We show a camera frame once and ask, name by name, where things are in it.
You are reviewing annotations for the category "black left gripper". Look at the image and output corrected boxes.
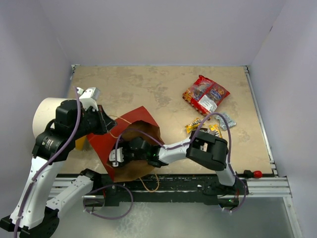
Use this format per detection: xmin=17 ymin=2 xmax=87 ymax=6
xmin=72 ymin=104 xmax=117 ymax=139

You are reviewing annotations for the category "red paper bag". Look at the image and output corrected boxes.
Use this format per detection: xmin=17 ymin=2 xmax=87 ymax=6
xmin=87 ymin=106 xmax=164 ymax=182

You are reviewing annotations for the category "small orange snack packet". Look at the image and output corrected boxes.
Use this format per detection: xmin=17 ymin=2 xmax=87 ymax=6
xmin=185 ymin=118 xmax=202 ymax=133

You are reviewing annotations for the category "red snack packet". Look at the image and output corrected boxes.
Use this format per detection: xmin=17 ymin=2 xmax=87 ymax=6
xmin=182 ymin=75 xmax=230 ymax=116

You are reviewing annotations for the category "silver foil snack packet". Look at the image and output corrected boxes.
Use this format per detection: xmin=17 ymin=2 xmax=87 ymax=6
xmin=215 ymin=113 xmax=236 ymax=130

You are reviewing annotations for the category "yellow snack packet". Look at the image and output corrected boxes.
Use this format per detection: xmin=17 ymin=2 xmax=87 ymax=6
xmin=208 ymin=124 xmax=222 ymax=138

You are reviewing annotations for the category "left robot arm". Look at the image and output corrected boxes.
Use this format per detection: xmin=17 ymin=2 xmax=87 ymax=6
xmin=0 ymin=100 xmax=116 ymax=238

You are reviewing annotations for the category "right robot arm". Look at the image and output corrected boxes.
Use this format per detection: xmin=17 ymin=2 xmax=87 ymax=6
xmin=115 ymin=129 xmax=238 ymax=194

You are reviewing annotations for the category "yellow roll holder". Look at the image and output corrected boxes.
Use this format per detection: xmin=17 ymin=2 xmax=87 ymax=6
xmin=75 ymin=136 xmax=87 ymax=151

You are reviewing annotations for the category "white paper roll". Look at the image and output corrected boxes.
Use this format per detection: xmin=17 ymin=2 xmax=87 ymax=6
xmin=32 ymin=98 xmax=66 ymax=138

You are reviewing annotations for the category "red emergency stop button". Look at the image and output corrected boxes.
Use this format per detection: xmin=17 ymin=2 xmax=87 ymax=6
xmin=243 ymin=170 xmax=263 ymax=179

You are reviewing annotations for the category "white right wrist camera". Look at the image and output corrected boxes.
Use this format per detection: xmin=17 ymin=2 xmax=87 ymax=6
xmin=108 ymin=147 xmax=124 ymax=167

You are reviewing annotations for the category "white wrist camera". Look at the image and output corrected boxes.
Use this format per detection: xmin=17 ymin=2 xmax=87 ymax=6
xmin=108 ymin=147 xmax=124 ymax=167
xmin=76 ymin=87 xmax=100 ymax=111

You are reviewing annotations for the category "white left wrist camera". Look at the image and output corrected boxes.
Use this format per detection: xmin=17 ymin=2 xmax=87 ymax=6
xmin=76 ymin=87 xmax=100 ymax=111

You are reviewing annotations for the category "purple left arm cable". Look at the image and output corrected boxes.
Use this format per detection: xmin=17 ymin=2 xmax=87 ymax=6
xmin=13 ymin=86 xmax=82 ymax=238

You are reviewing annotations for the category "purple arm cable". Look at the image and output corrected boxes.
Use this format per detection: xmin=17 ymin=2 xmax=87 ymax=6
xmin=13 ymin=86 xmax=82 ymax=238
xmin=116 ymin=112 xmax=247 ymax=214

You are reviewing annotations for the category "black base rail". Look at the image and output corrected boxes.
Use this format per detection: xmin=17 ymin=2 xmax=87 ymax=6
xmin=86 ymin=174 xmax=249 ymax=208

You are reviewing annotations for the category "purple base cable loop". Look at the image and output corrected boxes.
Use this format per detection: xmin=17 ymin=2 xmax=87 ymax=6
xmin=82 ymin=183 xmax=134 ymax=220

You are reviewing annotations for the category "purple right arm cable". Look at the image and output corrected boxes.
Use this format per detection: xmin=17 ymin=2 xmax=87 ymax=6
xmin=116 ymin=112 xmax=247 ymax=214

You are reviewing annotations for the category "aluminium table frame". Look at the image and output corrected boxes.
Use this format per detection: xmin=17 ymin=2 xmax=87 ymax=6
xmin=243 ymin=66 xmax=292 ymax=200

